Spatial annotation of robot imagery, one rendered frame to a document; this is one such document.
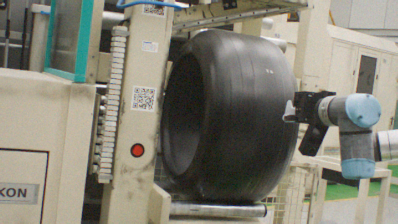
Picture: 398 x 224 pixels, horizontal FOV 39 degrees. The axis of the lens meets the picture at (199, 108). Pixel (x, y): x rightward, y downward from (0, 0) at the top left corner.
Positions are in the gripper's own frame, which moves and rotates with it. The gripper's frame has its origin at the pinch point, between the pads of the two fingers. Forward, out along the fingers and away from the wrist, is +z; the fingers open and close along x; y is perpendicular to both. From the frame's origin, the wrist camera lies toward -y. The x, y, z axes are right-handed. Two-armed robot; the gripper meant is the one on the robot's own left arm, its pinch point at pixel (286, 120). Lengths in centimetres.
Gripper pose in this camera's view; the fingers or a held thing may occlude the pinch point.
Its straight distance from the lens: 158.7
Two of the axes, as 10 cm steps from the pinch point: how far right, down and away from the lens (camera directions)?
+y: 1.0, -9.9, 0.7
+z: -3.7, 0.3, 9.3
